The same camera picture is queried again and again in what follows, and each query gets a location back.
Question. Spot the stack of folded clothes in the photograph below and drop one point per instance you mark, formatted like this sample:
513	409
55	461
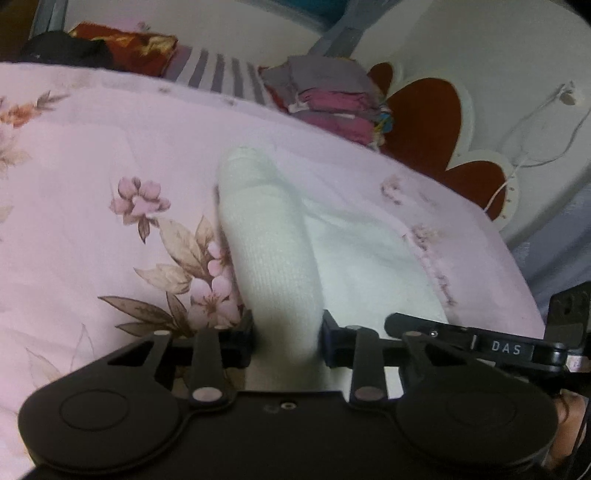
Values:
332	93

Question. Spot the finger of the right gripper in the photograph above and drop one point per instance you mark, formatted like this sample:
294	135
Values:
485	344

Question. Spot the person's right hand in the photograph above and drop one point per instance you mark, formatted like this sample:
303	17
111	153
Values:
571	410

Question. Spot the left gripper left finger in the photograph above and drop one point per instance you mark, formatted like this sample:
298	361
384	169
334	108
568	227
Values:
213	352

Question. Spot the red orange patterned cloth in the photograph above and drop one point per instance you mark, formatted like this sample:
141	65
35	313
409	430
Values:
147	54

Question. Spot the grey striped mattress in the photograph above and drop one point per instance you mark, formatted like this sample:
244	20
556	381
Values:
199	68

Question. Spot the red white headboard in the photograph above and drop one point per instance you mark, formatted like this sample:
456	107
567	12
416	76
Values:
431	132

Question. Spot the grey curtain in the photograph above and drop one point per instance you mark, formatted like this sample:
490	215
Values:
49	16
360	18

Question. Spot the white knitted sweater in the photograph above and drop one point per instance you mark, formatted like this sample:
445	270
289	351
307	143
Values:
295	259

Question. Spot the pink floral bed sheet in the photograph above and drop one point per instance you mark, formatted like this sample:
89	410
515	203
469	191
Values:
110	227

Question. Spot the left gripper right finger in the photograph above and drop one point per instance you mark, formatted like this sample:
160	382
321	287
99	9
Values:
360	350

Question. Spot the right grey curtain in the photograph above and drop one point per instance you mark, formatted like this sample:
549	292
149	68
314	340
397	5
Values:
360	18

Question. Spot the left grey curtain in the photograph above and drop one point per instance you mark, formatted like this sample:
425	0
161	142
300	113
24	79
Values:
49	16

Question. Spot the black garment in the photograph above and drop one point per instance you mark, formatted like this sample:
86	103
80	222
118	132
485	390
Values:
60	48

